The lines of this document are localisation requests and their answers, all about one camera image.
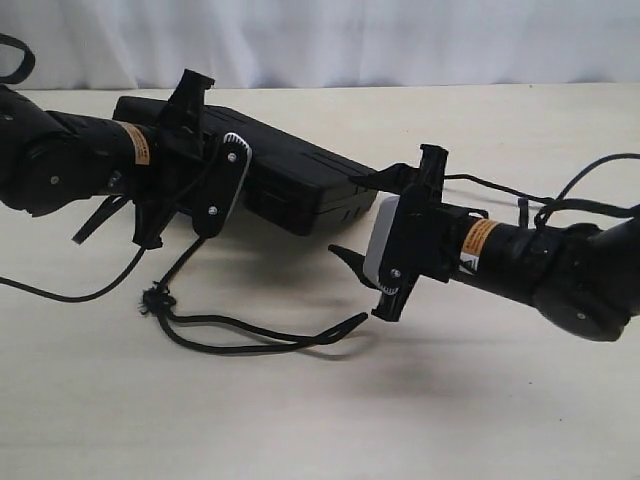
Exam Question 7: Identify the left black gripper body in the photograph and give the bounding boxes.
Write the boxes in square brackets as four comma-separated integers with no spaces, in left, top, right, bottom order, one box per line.
[130,69,214,249]

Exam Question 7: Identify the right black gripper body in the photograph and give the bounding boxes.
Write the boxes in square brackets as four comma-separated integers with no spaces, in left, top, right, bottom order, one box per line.
[371,144,459,321]

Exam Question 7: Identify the black plastic carry case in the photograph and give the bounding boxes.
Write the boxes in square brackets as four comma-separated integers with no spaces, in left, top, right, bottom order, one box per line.
[111,95,382,237]

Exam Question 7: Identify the black cord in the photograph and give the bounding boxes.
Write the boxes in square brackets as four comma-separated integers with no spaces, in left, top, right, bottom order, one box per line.
[138,169,551,361]

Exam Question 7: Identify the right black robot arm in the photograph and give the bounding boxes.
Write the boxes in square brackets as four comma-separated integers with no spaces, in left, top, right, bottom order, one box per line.
[332,144,639,342]

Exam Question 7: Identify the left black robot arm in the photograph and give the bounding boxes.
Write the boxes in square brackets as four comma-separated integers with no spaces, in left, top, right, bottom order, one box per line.
[1,70,215,249]

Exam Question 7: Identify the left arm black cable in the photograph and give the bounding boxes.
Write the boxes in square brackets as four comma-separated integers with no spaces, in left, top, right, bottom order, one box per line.
[0,244,151,303]

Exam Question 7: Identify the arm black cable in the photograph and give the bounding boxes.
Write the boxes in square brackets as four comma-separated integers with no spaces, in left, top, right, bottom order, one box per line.
[517,152,640,226]
[0,244,151,303]

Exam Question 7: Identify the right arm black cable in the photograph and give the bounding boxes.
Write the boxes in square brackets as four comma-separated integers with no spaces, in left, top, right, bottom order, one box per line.
[517,152,640,226]

